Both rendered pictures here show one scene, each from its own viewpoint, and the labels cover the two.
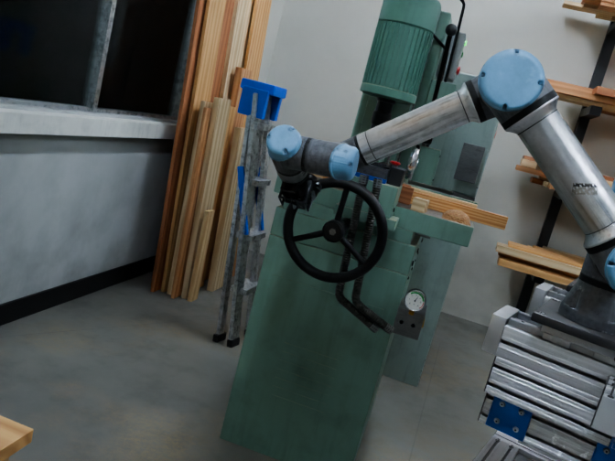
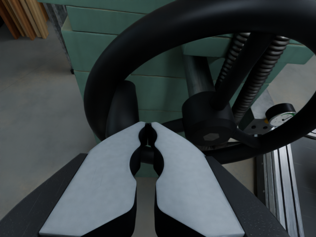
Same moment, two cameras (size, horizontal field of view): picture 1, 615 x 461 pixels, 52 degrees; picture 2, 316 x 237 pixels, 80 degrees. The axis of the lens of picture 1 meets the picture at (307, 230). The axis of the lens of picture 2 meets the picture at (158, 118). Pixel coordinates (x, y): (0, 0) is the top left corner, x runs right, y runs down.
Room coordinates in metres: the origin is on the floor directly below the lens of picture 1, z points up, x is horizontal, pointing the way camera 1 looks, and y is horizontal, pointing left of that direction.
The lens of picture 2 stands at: (1.58, 0.04, 1.00)
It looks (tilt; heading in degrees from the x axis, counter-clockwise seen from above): 55 degrees down; 337
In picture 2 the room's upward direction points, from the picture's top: 12 degrees clockwise
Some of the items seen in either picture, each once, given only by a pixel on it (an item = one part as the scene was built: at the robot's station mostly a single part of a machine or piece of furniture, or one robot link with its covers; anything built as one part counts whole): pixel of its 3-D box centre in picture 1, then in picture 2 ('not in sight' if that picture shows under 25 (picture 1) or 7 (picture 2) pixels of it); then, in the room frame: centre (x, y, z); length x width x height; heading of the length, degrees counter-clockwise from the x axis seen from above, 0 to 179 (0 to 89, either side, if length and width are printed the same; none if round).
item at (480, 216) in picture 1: (413, 198); not in sight; (1.99, -0.30, 0.92); 0.59 x 0.02 x 0.04; 79
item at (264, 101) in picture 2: (410, 318); (254, 110); (1.83, -0.37, 0.58); 0.12 x 0.08 x 0.08; 169
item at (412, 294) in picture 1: (414, 302); (277, 115); (1.77, -0.35, 0.65); 0.06 x 0.04 x 0.08; 79
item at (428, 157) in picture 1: (423, 164); not in sight; (2.18, -0.33, 1.02); 0.09 x 0.07 x 0.12; 79
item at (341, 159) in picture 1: (332, 159); not in sight; (1.38, -0.01, 1.02); 0.11 x 0.11 x 0.08; 77
